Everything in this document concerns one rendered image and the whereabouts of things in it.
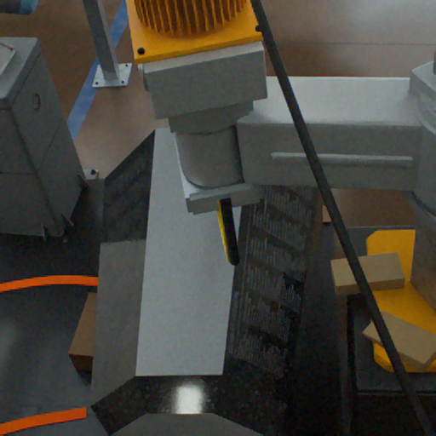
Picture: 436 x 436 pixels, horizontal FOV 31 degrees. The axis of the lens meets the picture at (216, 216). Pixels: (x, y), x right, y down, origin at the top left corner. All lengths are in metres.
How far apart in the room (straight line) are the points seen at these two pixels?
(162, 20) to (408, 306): 1.15
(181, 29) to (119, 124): 2.61
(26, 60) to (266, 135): 1.71
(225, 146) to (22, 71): 1.58
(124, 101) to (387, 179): 2.66
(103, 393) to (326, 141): 1.00
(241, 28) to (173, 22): 0.14
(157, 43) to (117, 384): 1.02
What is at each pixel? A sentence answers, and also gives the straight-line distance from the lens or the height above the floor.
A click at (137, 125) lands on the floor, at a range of 4.21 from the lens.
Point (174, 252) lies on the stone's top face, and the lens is 2.42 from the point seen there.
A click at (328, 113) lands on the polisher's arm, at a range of 1.82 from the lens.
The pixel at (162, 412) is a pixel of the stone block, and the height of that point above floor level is 0.80.
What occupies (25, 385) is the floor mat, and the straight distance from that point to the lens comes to 3.30.
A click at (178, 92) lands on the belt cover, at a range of 1.67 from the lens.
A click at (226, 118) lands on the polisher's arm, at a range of 1.83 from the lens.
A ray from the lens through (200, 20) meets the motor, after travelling 1.67.
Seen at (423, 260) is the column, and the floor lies 0.94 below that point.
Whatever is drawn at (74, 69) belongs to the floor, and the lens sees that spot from 4.71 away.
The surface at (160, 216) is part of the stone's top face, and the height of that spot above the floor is 0.85.
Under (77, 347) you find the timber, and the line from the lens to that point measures 3.18.
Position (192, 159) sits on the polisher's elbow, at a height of 1.37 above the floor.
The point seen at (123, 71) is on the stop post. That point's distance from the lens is 4.58.
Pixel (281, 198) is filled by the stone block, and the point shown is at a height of 0.73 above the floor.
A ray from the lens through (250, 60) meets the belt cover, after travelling 1.65.
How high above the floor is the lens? 2.69
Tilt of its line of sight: 47 degrees down
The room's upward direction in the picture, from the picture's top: 10 degrees counter-clockwise
